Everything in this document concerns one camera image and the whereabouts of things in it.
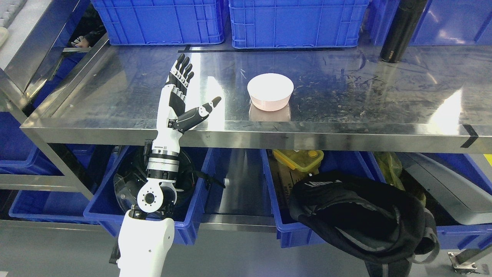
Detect blue bin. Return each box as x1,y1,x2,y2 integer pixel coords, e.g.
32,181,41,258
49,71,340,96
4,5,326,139
83,146,215,245
259,149,385,248

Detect black backpack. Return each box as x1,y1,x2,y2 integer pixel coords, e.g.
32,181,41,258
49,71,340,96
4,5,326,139
289,170,440,277

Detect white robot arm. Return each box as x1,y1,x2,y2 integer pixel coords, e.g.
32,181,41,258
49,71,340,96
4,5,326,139
115,142,180,277

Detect blue crate top right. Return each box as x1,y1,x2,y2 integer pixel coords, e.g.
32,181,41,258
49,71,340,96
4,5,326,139
367,0,492,46

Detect black thermos bottle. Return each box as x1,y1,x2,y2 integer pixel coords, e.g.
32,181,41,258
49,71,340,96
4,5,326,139
380,0,428,63

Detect yellow lunch box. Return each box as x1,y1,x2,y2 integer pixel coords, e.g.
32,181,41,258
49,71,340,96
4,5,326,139
272,149,324,173

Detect blue bin lower middle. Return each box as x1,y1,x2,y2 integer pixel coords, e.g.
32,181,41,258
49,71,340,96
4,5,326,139
259,149,385,248

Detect blue bin lower left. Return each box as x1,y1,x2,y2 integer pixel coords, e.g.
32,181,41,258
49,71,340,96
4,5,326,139
83,146,215,245

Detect steel shelf rack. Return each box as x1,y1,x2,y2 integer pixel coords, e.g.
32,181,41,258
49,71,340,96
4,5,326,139
1,36,491,199

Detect blue crate top middle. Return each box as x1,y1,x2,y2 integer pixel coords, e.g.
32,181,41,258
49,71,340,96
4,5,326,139
229,0,369,49

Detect blue crate top left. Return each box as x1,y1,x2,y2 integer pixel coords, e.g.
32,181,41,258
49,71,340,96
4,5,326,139
91,0,229,46

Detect blue crate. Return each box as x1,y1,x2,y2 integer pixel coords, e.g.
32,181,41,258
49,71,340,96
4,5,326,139
229,0,369,49
367,0,492,46
91,0,229,46

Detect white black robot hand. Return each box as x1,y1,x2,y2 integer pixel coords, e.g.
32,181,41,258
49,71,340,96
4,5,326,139
151,53,221,154

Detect pink ikea bowl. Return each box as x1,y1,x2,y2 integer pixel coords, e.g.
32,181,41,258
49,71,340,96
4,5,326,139
247,73,294,112

